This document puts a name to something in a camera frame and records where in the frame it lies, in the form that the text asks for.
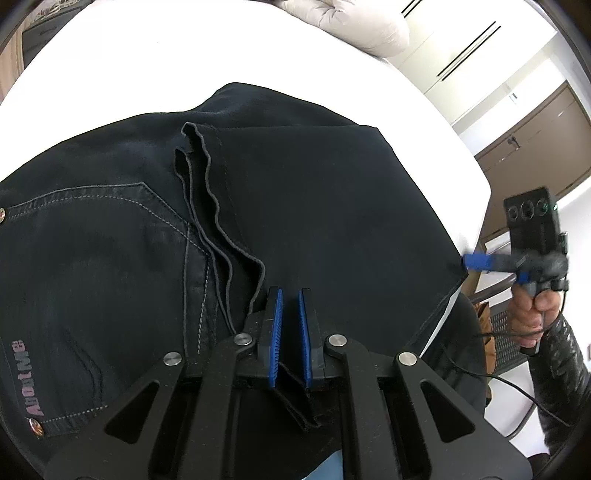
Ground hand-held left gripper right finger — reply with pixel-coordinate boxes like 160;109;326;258
298;288;532;480

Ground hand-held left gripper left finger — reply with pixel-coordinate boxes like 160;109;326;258
44;286;283;480

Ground black denim pants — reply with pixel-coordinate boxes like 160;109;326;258
0;82;472;480

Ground person's right forearm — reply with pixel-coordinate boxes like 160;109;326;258
526;314;591;457

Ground person's right hand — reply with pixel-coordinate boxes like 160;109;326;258
510;281;561;349

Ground black metal mesh chair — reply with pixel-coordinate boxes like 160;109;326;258
471;277;532;384

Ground brown cabinet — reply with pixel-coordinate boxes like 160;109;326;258
475;80;591;232

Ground white wardrobe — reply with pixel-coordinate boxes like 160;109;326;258
383;0;573;125

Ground beige folded duvet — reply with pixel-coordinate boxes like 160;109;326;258
272;0;411;58

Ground white bed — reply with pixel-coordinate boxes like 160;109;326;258
0;0;491;356

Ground black cable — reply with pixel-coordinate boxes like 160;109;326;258
434;328;573;428

